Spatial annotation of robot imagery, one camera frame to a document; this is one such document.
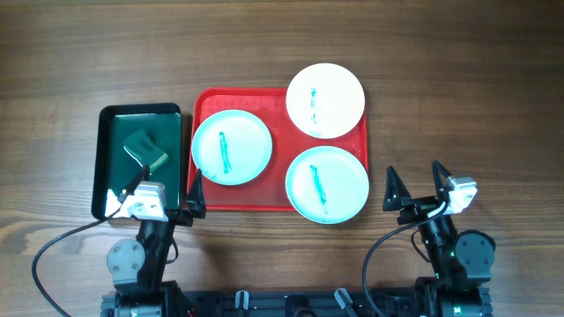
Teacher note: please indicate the white plate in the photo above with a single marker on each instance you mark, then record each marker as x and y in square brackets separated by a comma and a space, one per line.
[325, 100]

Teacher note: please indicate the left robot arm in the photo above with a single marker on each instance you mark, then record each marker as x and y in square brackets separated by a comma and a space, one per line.
[137, 265]

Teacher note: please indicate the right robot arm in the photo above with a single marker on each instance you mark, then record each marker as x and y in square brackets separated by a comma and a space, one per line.
[461, 261]

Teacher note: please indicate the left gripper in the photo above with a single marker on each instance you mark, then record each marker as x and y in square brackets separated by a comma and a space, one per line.
[196, 198]

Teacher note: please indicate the light blue plate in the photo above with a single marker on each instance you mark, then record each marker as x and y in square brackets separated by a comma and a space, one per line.
[231, 147]
[327, 185]

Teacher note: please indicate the red plastic tray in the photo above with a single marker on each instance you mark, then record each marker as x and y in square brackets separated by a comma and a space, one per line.
[267, 192]

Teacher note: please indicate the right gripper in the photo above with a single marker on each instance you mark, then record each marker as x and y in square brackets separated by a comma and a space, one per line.
[419, 207]

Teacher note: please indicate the black tray with green water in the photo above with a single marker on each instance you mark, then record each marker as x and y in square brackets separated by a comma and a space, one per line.
[115, 168]

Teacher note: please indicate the light blue plate front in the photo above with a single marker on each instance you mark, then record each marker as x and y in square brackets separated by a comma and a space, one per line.
[327, 185]

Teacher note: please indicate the green sponge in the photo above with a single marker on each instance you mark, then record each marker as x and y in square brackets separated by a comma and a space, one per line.
[142, 148]

